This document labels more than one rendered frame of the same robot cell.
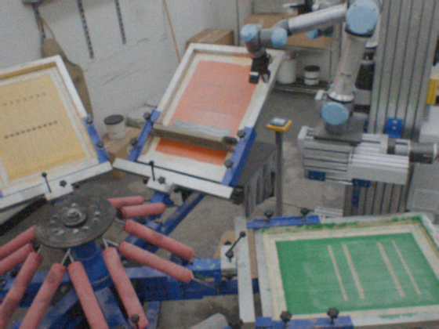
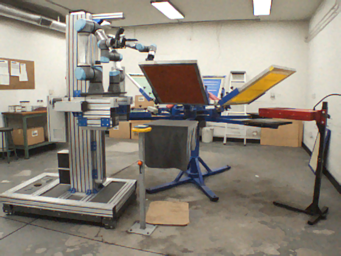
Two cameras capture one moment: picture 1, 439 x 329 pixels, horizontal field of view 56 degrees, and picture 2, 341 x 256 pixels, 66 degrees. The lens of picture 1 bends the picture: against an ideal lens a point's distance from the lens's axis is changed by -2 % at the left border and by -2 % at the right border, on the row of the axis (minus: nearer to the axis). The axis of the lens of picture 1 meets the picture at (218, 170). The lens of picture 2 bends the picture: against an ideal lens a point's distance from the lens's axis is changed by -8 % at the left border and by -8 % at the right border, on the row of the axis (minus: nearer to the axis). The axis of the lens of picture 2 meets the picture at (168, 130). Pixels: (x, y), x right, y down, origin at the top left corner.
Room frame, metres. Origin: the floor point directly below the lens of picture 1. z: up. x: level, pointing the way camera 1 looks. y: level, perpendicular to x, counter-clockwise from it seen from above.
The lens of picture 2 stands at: (4.93, -0.84, 1.28)
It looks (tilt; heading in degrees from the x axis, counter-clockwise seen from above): 8 degrees down; 165
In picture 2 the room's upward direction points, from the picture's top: straight up
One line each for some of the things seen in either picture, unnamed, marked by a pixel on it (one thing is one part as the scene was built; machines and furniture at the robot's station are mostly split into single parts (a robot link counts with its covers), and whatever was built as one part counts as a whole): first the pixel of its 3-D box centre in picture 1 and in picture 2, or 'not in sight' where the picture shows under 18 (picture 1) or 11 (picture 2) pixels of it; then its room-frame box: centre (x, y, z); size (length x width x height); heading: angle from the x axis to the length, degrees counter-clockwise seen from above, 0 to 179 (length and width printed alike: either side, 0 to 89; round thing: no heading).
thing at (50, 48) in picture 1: (59, 76); not in sight; (3.63, 1.32, 1.06); 0.53 x 0.07 x 1.05; 147
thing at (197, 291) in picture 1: (248, 286); (151, 118); (1.20, -0.08, 0.90); 1.24 x 0.06 x 0.06; 87
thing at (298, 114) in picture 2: not in sight; (293, 113); (2.49, 1.19, 1.06); 0.61 x 0.46 x 0.12; 27
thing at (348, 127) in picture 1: (340, 118); (114, 87); (1.83, -0.61, 1.31); 0.15 x 0.15 x 0.10
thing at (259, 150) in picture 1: (226, 157); (172, 122); (2.17, -0.06, 0.95); 0.48 x 0.44 x 0.01; 147
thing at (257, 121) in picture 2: not in sight; (235, 120); (1.83, 0.85, 0.91); 1.34 x 0.40 x 0.08; 27
